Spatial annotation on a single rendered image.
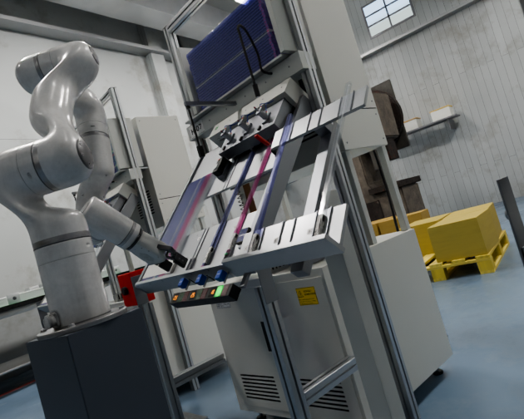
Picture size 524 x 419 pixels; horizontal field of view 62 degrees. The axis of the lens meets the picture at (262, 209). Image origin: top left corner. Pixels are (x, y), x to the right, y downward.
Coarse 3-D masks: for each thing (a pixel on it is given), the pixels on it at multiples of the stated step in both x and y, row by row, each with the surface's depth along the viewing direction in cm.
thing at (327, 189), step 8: (344, 88) 118; (344, 96) 116; (344, 104) 114; (344, 112) 113; (344, 120) 112; (336, 128) 111; (336, 136) 109; (336, 144) 107; (336, 152) 106; (336, 160) 105; (328, 168) 104; (328, 176) 102; (328, 184) 101; (328, 192) 100; (328, 200) 99; (320, 208) 98
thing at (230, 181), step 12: (216, 156) 196; (240, 156) 175; (204, 168) 200; (240, 168) 168; (252, 168) 160; (264, 168) 152; (192, 180) 202; (216, 180) 179; (228, 180) 170; (252, 180) 165; (216, 192) 172
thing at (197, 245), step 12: (252, 216) 138; (216, 228) 153; (228, 228) 146; (192, 240) 162; (204, 240) 155; (228, 240) 141; (192, 252) 156; (204, 252) 149; (216, 252) 142; (192, 264) 150
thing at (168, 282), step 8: (216, 264) 132; (184, 272) 146; (192, 272) 142; (200, 272) 140; (208, 272) 138; (216, 272) 136; (232, 272) 132; (144, 280) 169; (152, 280) 163; (160, 280) 159; (168, 280) 157; (176, 280) 154; (192, 280) 149; (208, 280) 144; (216, 280) 142; (144, 288) 174; (152, 288) 171; (160, 288) 168; (168, 288) 164
